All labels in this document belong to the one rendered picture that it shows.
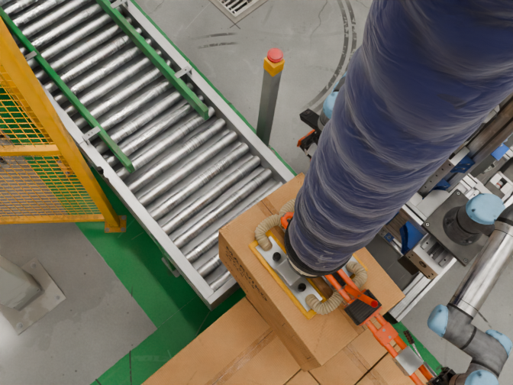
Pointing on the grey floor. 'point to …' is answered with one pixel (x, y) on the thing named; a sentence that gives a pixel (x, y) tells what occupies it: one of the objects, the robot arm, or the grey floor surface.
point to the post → (269, 98)
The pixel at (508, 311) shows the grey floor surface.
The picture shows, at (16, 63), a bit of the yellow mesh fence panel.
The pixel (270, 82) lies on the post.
